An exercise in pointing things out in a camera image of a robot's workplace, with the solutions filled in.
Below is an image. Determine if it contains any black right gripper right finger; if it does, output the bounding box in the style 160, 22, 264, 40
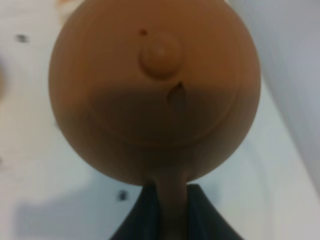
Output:
183, 184, 243, 240

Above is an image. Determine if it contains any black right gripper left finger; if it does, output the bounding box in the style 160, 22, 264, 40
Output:
111, 185, 166, 240

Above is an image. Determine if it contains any brown clay teapot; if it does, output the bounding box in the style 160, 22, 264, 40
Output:
48, 0, 262, 221

